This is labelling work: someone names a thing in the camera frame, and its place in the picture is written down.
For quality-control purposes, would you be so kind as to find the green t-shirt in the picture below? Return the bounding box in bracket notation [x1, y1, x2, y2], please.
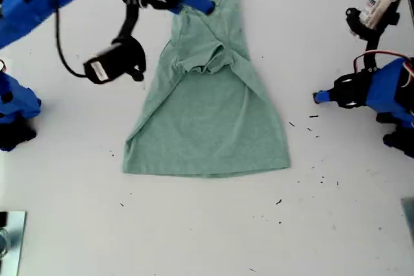
[122, 0, 292, 179]

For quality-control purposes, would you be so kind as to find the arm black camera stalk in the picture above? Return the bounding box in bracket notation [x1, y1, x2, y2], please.
[111, 0, 142, 46]
[362, 28, 387, 75]

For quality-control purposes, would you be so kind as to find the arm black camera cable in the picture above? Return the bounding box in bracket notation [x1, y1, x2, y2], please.
[19, 0, 90, 80]

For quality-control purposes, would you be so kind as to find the steel post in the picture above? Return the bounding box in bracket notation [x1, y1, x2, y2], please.
[0, 210, 28, 276]

